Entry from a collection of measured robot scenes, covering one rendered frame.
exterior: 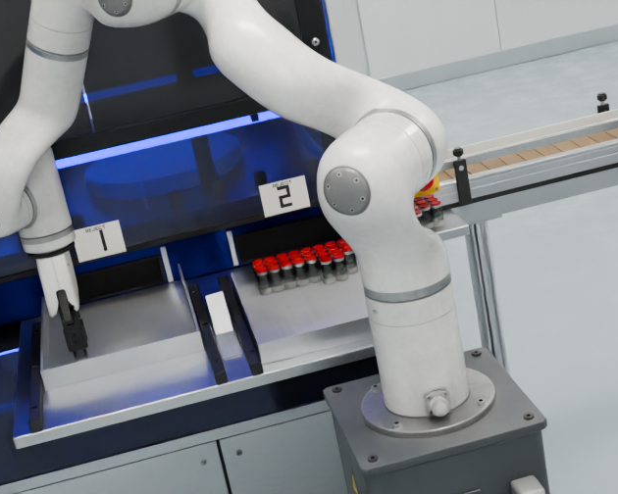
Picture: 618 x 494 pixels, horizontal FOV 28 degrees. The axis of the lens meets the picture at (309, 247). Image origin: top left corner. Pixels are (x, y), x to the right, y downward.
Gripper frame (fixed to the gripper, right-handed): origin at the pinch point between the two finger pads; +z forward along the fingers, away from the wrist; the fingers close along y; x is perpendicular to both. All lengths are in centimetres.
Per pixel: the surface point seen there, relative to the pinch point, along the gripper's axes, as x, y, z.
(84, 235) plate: 4.5, -20.2, -10.2
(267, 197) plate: 37.4, -20.2, -9.0
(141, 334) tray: 10.1, -7.2, 5.6
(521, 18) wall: 248, -482, 58
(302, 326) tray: 35.9, 6.4, 6.0
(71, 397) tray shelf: -2.4, 10.2, 6.2
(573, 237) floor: 163, -213, 90
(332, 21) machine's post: 55, -20, -37
